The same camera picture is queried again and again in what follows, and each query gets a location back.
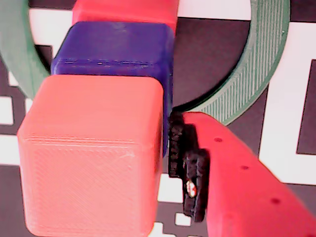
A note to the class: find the orange cube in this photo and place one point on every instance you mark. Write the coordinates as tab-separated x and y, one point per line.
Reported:
91	153

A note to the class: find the checkerboard marker board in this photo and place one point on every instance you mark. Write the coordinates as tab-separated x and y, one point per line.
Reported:
209	61

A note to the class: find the red cube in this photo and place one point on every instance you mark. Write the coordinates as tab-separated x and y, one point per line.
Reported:
123	11

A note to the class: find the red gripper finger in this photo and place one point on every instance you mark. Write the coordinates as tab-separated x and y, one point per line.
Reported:
247	197

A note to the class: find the blue cube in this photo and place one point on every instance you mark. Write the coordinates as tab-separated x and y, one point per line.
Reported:
116	49

